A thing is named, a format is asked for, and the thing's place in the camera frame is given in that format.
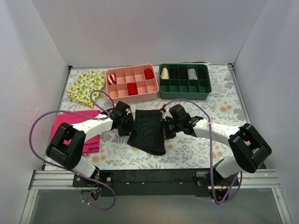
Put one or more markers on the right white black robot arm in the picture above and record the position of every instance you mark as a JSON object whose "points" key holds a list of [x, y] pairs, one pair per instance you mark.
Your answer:
{"points": [[249, 148]]}

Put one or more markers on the red rolled cloth back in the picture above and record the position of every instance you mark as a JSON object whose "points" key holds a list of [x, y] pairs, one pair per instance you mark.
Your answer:
{"points": [[149, 74]]}

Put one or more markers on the grey rolled cloth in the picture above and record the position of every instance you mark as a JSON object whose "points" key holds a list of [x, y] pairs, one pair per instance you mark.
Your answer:
{"points": [[192, 74]]}

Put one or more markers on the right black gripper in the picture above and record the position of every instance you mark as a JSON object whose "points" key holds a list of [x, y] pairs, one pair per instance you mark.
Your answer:
{"points": [[168, 128]]}

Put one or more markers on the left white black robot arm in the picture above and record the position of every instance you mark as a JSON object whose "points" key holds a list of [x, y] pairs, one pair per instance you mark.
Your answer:
{"points": [[66, 146]]}

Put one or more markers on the red rolled cloth front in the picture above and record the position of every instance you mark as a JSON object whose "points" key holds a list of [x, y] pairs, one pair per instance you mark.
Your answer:
{"points": [[132, 89]]}

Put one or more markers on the red white striped rolled sock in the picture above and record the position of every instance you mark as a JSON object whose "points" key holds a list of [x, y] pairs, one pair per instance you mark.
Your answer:
{"points": [[111, 79]]}

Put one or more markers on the black striped underwear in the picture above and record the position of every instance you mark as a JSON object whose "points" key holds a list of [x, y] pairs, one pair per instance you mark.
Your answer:
{"points": [[148, 135]]}

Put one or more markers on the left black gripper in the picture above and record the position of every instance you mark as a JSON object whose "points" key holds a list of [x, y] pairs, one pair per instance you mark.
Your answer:
{"points": [[127, 122]]}

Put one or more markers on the red rolled cloth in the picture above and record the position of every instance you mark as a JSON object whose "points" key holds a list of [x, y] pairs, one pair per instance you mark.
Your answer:
{"points": [[149, 74], [132, 89]]}

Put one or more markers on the cream rolled cloth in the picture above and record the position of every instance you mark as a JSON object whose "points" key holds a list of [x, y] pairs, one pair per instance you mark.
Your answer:
{"points": [[164, 73]]}

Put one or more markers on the green divided organizer box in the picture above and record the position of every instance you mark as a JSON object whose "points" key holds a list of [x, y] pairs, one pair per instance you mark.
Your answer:
{"points": [[179, 86]]}

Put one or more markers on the magenta folded cloth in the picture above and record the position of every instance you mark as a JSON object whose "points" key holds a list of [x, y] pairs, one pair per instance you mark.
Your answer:
{"points": [[90, 146]]}

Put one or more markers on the pink divided organizer box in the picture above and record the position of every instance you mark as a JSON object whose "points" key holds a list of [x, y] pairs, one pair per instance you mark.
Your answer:
{"points": [[147, 89]]}

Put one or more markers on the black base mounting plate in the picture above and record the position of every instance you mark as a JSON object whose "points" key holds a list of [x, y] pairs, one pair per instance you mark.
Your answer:
{"points": [[157, 182]]}

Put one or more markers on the aluminium frame rail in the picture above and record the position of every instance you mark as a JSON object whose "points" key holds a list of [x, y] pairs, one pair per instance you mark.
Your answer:
{"points": [[262, 178]]}

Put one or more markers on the lemon print folded cloth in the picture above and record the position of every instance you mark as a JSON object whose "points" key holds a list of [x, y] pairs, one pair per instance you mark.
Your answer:
{"points": [[85, 84]]}

